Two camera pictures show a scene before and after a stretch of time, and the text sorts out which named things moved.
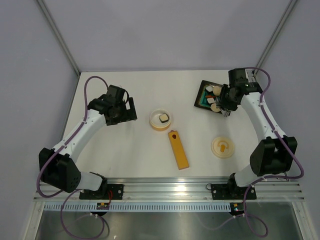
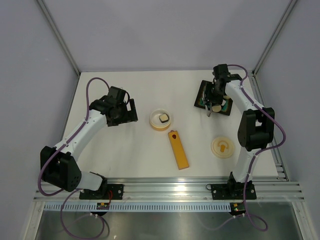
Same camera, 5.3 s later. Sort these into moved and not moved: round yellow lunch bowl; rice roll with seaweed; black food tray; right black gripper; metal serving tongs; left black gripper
Moved: right black gripper; metal serving tongs
Not moved: left black gripper; round yellow lunch bowl; black food tray; rice roll with seaweed
